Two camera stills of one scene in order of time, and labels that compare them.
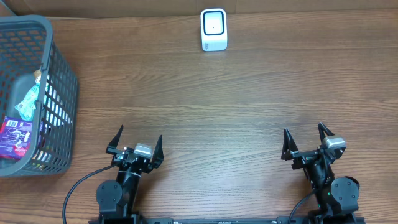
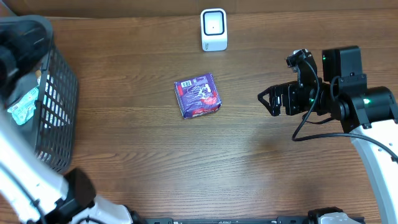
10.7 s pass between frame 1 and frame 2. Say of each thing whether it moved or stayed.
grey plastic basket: stayed
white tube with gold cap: stayed
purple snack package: moved
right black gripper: moved
